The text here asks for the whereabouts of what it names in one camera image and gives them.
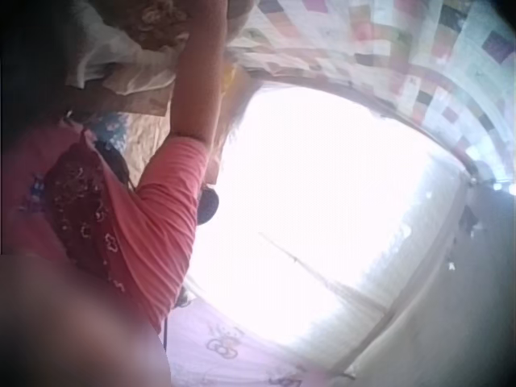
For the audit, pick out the person's right hand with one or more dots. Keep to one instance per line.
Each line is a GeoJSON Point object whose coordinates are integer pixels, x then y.
{"type": "Point", "coordinates": [238, 14]}

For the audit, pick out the brown floral cloth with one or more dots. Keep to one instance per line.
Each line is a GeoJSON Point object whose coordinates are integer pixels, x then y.
{"type": "Point", "coordinates": [161, 22]}

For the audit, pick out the beige cloth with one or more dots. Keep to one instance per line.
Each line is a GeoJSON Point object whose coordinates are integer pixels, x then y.
{"type": "Point", "coordinates": [141, 96]}

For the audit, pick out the white cloth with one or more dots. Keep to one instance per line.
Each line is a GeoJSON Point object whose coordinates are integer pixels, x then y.
{"type": "Point", "coordinates": [109, 56]}

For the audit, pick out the cream crumpled sheet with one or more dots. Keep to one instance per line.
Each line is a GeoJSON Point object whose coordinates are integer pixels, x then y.
{"type": "Point", "coordinates": [147, 149]}

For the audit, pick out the patchwork quilt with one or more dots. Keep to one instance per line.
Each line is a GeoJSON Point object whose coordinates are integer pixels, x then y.
{"type": "Point", "coordinates": [403, 44]}

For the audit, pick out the blue floral cloth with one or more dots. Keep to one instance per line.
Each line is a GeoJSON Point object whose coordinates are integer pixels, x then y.
{"type": "Point", "coordinates": [111, 127]}

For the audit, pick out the pink printed bedsheet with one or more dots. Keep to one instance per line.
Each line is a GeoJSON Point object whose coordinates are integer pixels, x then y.
{"type": "Point", "coordinates": [225, 346]}

